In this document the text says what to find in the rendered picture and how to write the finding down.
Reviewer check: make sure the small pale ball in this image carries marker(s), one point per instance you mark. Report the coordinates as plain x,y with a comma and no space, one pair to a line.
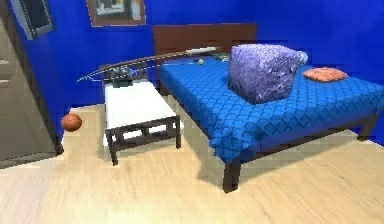
200,61

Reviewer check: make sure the white top dark side table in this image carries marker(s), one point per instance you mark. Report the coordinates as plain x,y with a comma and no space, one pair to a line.
136,103

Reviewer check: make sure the bed with blue quilt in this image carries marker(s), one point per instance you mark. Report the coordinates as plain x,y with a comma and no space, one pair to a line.
253,113

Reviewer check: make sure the brown baseball bat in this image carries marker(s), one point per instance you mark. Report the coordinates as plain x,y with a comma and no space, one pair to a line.
143,60

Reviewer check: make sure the purple pillow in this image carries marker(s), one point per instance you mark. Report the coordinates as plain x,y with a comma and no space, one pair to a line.
263,71

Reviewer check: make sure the orange basketball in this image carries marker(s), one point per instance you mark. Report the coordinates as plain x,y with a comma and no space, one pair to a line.
71,122

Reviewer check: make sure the brown framed picture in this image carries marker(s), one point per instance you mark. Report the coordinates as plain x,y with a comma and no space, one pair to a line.
116,11

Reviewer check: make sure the orange flat cushion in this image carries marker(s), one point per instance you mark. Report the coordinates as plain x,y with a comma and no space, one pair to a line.
325,74

